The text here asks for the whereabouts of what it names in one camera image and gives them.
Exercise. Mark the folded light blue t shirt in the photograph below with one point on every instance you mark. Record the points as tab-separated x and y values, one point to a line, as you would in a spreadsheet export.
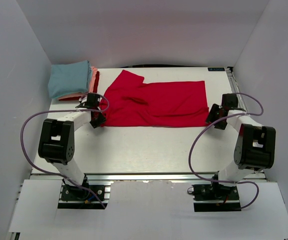
68	79

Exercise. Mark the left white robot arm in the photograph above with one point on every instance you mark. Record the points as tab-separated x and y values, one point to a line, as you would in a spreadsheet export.
57	140

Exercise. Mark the blue label sticker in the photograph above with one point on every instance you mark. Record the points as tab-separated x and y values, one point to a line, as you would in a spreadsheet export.
216	69

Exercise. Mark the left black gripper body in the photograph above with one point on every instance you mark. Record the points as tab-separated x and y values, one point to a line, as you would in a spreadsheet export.
100	119

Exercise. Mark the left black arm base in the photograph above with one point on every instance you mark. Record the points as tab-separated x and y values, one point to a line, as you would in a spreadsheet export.
72	197

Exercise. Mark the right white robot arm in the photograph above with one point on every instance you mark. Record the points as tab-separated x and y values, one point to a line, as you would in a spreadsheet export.
255	146

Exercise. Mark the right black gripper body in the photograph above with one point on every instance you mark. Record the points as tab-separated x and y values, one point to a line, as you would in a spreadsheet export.
214	113

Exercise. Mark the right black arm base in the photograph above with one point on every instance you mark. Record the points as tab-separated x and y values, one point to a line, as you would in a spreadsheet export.
214	197

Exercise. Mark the bright red t shirt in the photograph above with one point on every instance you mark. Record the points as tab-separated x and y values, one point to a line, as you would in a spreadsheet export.
129	102

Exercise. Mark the aluminium table frame rail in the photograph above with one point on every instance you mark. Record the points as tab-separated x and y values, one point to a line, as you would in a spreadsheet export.
147	177

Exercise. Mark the folded dark red t shirt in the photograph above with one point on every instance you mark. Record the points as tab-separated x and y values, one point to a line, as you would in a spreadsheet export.
96	82

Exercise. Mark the folded pink t shirt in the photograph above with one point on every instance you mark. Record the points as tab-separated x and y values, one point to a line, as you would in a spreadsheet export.
92	80

